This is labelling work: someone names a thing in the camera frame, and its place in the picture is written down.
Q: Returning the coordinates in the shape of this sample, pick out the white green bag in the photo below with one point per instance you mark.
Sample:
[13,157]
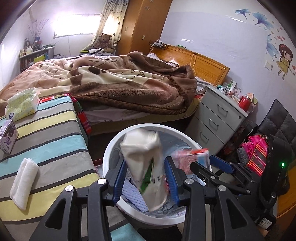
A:
[142,151]

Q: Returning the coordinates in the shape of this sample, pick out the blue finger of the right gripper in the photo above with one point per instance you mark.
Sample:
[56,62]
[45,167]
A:
[204,174]
[221,164]

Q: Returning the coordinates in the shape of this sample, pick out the striped table cloth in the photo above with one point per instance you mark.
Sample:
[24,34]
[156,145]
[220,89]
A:
[53,139]

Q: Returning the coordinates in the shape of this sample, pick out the pink striped cloth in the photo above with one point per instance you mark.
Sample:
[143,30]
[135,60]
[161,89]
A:
[256,150]

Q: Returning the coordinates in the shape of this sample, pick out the cluttered side shelf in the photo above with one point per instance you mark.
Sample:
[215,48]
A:
[34,52]

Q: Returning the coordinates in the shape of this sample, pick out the red pink snack packet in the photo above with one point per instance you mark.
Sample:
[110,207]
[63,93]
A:
[183,158]

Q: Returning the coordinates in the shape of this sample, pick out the patterned window curtain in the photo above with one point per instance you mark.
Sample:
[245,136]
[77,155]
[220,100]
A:
[111,20]

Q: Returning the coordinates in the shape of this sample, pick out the white trash bin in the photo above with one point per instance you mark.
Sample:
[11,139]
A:
[171,140]

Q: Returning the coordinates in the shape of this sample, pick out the white towel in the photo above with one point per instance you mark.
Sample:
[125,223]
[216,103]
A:
[23,182]

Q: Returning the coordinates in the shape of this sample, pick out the brown cream fleece blanket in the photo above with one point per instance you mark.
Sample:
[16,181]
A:
[132,81]

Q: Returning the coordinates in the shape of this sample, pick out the brown teddy bear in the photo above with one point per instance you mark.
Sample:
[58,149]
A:
[104,44]

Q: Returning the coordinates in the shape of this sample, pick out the cartoon girl wall sticker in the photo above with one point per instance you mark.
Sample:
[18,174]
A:
[284,62]

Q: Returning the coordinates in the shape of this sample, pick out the red jar on cabinet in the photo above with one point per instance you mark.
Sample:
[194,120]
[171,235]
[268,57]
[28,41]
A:
[245,103]

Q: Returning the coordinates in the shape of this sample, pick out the grey drawer cabinet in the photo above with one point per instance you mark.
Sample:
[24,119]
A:
[216,120]

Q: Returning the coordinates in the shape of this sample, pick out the wooden bed headboard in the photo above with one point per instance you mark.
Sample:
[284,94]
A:
[203,67]

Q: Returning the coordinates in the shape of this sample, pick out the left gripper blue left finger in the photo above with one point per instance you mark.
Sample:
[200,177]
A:
[101,194]

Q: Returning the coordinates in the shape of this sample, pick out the black padded chair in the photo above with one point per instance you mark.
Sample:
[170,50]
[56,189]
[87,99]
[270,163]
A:
[277,123]

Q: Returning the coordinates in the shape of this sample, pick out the wooden wardrobe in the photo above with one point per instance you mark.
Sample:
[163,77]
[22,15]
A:
[142,25]

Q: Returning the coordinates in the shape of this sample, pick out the purple milk carton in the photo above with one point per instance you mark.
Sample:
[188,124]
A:
[8,135]

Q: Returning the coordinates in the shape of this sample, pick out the green tissue pack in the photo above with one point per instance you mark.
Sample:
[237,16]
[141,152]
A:
[22,104]

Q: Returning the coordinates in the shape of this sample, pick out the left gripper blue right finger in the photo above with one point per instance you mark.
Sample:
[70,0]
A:
[188,193]

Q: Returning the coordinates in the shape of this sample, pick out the dried branch vase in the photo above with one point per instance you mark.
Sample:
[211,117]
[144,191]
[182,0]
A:
[36,28]

